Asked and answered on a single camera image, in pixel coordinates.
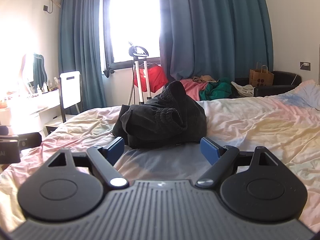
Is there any tan cloth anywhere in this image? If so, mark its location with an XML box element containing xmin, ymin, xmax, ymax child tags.
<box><xmin>191</xmin><ymin>74</ymin><xmax>217</xmax><ymax>84</ymax></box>

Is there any brown paper bag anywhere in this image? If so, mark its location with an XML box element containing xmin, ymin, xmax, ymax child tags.
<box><xmin>249</xmin><ymin>62</ymin><xmax>275</xmax><ymax>88</ymax></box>

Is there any dark framed window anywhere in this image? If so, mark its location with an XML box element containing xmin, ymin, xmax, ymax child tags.
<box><xmin>100</xmin><ymin>0</ymin><xmax>162</xmax><ymax>73</ymax></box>

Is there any white backed chair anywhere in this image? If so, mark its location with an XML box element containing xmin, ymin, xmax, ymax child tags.
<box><xmin>44</xmin><ymin>70</ymin><xmax>84</xmax><ymax>135</ymax></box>

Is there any bed with pastel sheet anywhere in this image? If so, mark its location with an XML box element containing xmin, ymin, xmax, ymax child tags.
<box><xmin>0</xmin><ymin>79</ymin><xmax>320</xmax><ymax>230</ymax></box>

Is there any red hanging garment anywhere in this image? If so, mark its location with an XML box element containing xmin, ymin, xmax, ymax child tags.
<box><xmin>134</xmin><ymin>64</ymin><xmax>169</xmax><ymax>93</ymax></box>

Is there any green cloth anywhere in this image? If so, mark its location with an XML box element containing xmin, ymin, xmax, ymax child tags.
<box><xmin>199</xmin><ymin>77</ymin><xmax>234</xmax><ymax>100</ymax></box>

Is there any ornate framed mirror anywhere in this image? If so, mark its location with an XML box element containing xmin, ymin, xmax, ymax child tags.
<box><xmin>19</xmin><ymin>52</ymin><xmax>48</xmax><ymax>94</ymax></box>

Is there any group of cosmetic bottles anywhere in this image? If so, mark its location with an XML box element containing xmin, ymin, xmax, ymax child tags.
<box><xmin>29</xmin><ymin>79</ymin><xmax>60</xmax><ymax>95</ymax></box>

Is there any garment steamer stand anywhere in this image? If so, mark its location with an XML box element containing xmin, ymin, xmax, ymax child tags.
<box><xmin>126</xmin><ymin>41</ymin><xmax>153</xmax><ymax>105</ymax></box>

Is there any white dresser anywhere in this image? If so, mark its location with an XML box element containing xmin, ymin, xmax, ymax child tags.
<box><xmin>0</xmin><ymin>89</ymin><xmax>62</xmax><ymax>140</ymax></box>

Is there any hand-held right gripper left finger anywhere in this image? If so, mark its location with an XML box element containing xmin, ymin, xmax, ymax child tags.
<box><xmin>46</xmin><ymin>137</ymin><xmax>129</xmax><ymax>189</ymax></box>

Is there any black garment with ribbed cuffs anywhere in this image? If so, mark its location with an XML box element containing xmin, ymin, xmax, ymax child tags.
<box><xmin>112</xmin><ymin>80</ymin><xmax>207</xmax><ymax>149</ymax></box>

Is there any black sofa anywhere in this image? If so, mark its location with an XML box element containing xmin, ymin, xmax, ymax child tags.
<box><xmin>234</xmin><ymin>70</ymin><xmax>304</xmax><ymax>98</ymax></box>

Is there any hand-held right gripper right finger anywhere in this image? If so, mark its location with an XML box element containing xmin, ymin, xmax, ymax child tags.
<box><xmin>195</xmin><ymin>137</ymin><xmax>279</xmax><ymax>187</ymax></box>

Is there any white cloth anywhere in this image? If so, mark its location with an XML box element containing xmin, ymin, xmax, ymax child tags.
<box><xmin>230</xmin><ymin>81</ymin><xmax>255</xmax><ymax>98</ymax></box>

